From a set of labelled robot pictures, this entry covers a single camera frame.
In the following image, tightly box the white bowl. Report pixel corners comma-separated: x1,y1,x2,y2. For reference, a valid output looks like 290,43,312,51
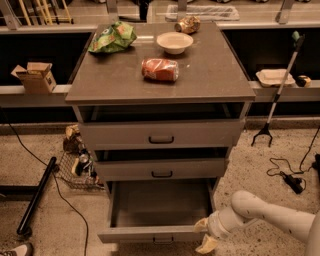
157,32,193,55

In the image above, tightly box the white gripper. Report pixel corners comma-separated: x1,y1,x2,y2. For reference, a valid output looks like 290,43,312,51
194,209,233,254

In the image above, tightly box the grey drawer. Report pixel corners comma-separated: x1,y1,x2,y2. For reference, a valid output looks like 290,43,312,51
95,147,229,181
78,103,244,150
98,178,219,245

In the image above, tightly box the grey shoe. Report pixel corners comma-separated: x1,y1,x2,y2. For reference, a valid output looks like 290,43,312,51
0,243,33,256

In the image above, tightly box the reacher grabber tool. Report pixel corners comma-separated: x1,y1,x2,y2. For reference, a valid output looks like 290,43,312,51
251,31,305,146

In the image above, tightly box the yellow tape measure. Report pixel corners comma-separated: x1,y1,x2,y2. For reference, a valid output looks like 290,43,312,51
296,75,311,87

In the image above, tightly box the green chip bag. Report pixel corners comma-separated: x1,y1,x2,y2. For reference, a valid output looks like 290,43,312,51
88,21,137,54

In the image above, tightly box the grey bottom drawer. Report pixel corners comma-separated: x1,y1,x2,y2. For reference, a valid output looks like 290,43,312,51
98,178,219,245

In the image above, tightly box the wire basket with items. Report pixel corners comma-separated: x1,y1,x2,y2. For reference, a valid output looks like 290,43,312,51
57,149,104,190

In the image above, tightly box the white takeout tray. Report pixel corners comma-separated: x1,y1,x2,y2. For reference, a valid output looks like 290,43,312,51
256,69,286,87

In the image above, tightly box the grey top drawer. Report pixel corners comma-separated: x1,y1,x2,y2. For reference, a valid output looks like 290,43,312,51
78,103,244,150

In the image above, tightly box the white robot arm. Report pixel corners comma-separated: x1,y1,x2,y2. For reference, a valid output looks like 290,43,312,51
194,190,320,256

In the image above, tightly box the black table leg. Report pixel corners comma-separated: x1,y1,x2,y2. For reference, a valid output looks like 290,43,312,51
16,157,57,237

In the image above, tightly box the brown toy figure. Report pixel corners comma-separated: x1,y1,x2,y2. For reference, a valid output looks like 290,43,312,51
63,124,81,153

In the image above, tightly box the grey middle drawer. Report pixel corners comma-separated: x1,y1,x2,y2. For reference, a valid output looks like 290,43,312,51
95,147,229,181

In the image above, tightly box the crushed gold can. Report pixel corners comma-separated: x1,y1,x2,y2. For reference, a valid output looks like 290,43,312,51
174,16,201,34

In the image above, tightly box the grey drawer cabinet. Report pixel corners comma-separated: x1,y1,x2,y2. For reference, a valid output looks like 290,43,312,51
66,23,254,193

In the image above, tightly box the small cardboard box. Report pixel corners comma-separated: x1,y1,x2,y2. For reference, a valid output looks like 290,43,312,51
11,62,56,94

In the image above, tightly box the black power adapter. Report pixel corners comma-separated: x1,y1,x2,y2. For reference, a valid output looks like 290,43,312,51
280,172,305,194

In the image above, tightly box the orange soda can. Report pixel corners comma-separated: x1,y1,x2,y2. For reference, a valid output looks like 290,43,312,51
141,58,179,82

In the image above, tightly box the black floor cable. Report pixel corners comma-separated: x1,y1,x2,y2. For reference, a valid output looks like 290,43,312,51
0,106,90,256

